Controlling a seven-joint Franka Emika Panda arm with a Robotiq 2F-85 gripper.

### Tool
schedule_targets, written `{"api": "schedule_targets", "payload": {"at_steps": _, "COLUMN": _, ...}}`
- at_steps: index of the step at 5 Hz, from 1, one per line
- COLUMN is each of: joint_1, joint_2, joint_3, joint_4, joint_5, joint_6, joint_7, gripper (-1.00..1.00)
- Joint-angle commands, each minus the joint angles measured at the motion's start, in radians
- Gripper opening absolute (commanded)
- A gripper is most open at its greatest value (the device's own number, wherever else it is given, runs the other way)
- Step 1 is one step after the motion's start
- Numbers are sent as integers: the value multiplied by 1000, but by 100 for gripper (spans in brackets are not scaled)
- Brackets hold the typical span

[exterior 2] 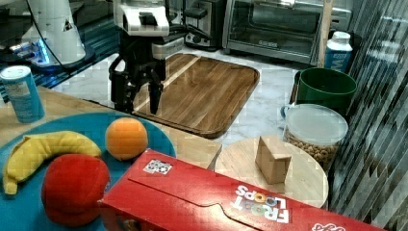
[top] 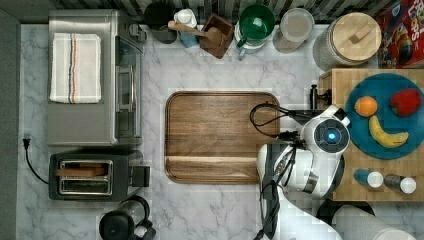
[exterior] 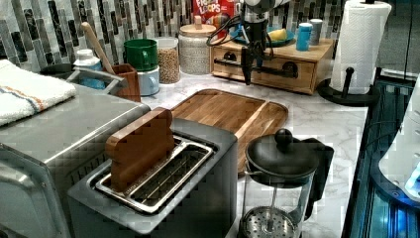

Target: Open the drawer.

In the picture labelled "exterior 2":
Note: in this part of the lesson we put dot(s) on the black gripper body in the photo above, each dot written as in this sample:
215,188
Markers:
136,56

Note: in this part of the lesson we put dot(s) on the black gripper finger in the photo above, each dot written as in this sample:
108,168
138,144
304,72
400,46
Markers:
124,88
155,91

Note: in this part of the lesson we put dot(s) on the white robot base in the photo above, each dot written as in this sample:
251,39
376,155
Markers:
54,37

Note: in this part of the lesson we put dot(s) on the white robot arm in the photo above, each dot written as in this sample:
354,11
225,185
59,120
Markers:
144,18

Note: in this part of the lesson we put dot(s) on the wooden tray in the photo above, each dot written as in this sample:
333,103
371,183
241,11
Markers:
201,95

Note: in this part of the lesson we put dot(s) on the orange fruit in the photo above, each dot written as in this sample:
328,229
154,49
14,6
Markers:
126,138

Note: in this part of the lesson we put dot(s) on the black toaster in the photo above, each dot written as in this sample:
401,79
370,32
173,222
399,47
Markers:
207,16

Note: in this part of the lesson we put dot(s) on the blue salt shaker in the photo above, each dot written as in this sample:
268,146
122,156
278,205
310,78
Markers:
22,91

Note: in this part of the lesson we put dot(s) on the Froot Loops cereal box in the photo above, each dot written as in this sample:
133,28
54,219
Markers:
161,193

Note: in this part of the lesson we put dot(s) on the red apple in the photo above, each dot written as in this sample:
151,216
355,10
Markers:
72,186

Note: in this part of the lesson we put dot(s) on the yellow banana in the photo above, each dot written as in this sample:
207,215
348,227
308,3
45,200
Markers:
28,155

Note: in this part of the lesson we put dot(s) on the stainless toaster oven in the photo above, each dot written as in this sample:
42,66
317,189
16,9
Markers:
280,29

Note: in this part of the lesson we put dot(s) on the green bowl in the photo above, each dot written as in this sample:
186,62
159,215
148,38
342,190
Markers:
326,87

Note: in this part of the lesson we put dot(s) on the clear cereal container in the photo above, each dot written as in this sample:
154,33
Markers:
315,129

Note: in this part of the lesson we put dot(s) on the jar with wooden lid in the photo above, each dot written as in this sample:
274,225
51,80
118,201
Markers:
277,166

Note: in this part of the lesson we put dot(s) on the blue white bottle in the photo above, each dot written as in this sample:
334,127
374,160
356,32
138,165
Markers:
338,51

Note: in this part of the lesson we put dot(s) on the wooden utensil handle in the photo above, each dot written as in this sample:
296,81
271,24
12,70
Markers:
324,30

